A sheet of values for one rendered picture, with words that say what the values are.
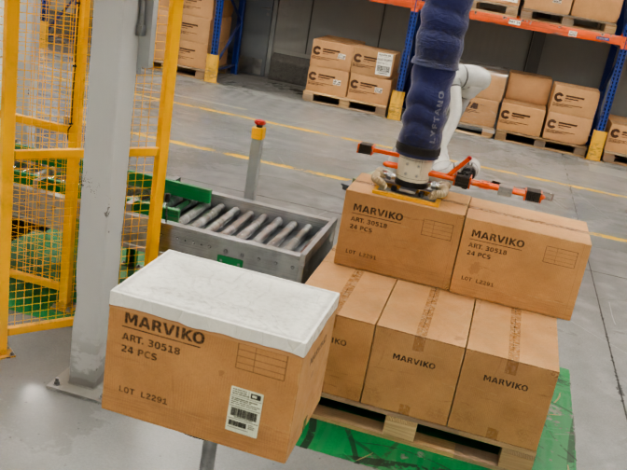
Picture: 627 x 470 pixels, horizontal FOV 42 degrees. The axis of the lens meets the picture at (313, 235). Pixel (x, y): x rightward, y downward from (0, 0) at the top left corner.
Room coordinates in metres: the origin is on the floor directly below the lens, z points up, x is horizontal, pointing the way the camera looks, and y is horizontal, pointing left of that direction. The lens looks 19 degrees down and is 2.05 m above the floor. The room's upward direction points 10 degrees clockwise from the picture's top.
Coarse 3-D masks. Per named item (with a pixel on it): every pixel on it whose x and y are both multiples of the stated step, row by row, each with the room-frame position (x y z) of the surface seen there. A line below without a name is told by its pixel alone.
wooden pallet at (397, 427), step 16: (336, 400) 3.28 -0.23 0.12; (320, 416) 3.29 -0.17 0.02; (336, 416) 3.31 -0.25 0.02; (352, 416) 3.33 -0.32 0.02; (400, 416) 3.21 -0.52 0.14; (368, 432) 3.24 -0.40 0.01; (384, 432) 3.23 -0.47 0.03; (400, 432) 3.21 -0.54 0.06; (416, 432) 3.29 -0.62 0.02; (448, 432) 3.17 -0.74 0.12; (464, 432) 3.16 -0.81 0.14; (432, 448) 3.18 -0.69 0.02; (448, 448) 3.20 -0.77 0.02; (464, 448) 3.22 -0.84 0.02; (512, 448) 3.11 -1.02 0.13; (480, 464) 3.13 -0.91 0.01; (496, 464) 3.13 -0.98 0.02; (512, 464) 3.11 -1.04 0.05; (528, 464) 3.09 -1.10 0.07
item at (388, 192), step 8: (376, 192) 3.91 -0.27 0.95; (384, 192) 3.90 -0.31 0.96; (392, 192) 3.91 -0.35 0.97; (400, 192) 3.93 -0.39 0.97; (424, 192) 3.91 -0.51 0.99; (408, 200) 3.88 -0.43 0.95; (416, 200) 3.87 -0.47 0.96; (424, 200) 3.87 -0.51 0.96; (432, 200) 3.87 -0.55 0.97; (440, 200) 3.93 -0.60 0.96
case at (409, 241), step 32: (352, 192) 3.91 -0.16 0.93; (352, 224) 3.90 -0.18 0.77; (384, 224) 3.87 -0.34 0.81; (416, 224) 3.84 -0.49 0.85; (448, 224) 3.81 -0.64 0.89; (352, 256) 3.89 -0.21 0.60; (384, 256) 3.86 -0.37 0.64; (416, 256) 3.83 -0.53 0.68; (448, 256) 3.80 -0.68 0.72; (448, 288) 3.79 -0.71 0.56
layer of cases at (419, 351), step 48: (336, 288) 3.58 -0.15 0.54; (384, 288) 3.69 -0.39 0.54; (432, 288) 3.79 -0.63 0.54; (336, 336) 3.29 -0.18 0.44; (384, 336) 3.25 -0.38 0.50; (432, 336) 3.23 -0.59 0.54; (480, 336) 3.32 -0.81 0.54; (528, 336) 3.41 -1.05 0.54; (336, 384) 3.28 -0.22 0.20; (384, 384) 3.24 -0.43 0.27; (432, 384) 3.20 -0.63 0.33; (480, 384) 3.15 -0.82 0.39; (528, 384) 3.11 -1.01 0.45; (480, 432) 3.14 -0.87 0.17; (528, 432) 3.10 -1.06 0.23
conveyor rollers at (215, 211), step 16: (64, 176) 4.64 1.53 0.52; (128, 192) 4.50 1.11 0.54; (144, 192) 4.52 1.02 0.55; (176, 208) 4.34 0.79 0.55; (224, 208) 4.54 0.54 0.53; (192, 224) 4.12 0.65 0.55; (224, 224) 4.29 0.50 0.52; (240, 224) 4.29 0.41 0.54; (256, 224) 4.30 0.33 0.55; (272, 224) 4.34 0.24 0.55; (288, 224) 4.40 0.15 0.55; (256, 240) 4.04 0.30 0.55; (272, 240) 4.09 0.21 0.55
